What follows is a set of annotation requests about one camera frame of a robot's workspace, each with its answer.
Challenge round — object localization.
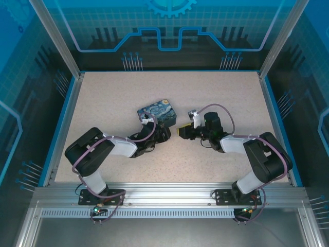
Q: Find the slotted grey cable duct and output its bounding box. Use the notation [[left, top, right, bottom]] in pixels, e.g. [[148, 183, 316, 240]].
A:
[[40, 207, 237, 219]]

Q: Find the starry night painted tin box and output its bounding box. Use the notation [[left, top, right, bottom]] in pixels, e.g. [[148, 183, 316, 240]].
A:
[[136, 98, 178, 130]]

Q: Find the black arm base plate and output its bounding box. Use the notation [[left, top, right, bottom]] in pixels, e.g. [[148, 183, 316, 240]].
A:
[[78, 188, 126, 206], [214, 188, 266, 206]]

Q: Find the aluminium frame post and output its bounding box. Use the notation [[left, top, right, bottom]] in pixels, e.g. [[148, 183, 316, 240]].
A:
[[27, 0, 86, 79], [258, 0, 311, 79]]

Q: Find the small led controller board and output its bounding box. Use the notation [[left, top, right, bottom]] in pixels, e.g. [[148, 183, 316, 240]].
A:
[[89, 204, 109, 217], [234, 206, 254, 216]]

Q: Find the aluminium mounting rail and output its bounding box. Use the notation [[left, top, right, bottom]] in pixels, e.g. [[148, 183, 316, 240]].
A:
[[32, 182, 308, 209]]

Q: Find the aluminium side frame rail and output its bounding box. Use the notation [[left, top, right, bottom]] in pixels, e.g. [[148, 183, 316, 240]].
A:
[[258, 72, 304, 187], [42, 73, 86, 187]]

